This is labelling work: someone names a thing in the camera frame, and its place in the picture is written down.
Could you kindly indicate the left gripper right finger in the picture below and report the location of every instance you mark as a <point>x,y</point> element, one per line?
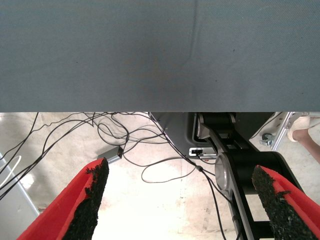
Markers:
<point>282,212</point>

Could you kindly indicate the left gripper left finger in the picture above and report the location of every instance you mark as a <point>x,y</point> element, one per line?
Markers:
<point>70,205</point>

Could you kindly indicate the grey adapter box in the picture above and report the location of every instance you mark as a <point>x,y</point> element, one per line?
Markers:
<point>110,156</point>

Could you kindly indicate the person bare lower leg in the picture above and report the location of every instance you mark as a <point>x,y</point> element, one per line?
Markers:
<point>308,142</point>

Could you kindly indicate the grey caster wheel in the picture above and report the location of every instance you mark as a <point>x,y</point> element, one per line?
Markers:
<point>267,137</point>

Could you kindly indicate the short aluminium profile foot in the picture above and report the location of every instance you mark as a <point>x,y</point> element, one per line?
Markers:
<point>282,132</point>

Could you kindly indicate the dark grey base panel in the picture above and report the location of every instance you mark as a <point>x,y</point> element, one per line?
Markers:
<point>175,130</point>

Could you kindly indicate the dark grey table cloth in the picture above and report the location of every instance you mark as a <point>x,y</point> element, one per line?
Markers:
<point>100,50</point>

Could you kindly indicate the black frame with cylinder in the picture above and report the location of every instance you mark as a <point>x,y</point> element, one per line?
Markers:
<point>250,160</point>

